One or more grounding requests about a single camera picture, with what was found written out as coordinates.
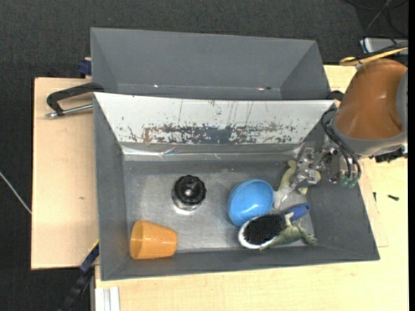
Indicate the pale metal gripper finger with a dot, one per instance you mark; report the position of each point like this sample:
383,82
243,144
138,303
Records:
296,178
300,186

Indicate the pale yellow toy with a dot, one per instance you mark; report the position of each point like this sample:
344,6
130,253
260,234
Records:
286,177

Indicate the green toy dinosaur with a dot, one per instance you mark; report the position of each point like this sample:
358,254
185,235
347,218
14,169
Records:
293,235

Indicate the blue plastic egg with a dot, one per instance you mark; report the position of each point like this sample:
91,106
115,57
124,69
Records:
248,202

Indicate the small black screw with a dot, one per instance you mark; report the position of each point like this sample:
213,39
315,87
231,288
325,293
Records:
393,197

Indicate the black round knob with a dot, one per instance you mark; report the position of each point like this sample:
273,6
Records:
189,191

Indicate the grey metal bin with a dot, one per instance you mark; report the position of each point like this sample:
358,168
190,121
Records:
207,63

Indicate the orange plastic cup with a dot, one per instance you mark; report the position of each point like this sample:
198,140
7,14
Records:
154,240

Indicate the pale wood board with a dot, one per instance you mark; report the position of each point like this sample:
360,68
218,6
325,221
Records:
61,173

